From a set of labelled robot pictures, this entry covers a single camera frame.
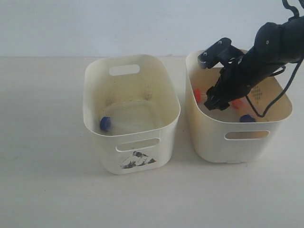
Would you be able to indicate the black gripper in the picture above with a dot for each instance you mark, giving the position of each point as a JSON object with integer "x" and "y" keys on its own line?
{"x": 229, "y": 86}

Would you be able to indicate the cream plastic bin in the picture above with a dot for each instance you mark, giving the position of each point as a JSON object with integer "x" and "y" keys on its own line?
{"x": 218, "y": 136}
{"x": 135, "y": 90}

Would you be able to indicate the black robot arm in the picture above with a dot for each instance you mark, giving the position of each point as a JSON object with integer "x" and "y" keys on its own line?
{"x": 275, "y": 45}

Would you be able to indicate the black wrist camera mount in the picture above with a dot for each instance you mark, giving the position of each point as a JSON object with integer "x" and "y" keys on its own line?
{"x": 220, "y": 52}

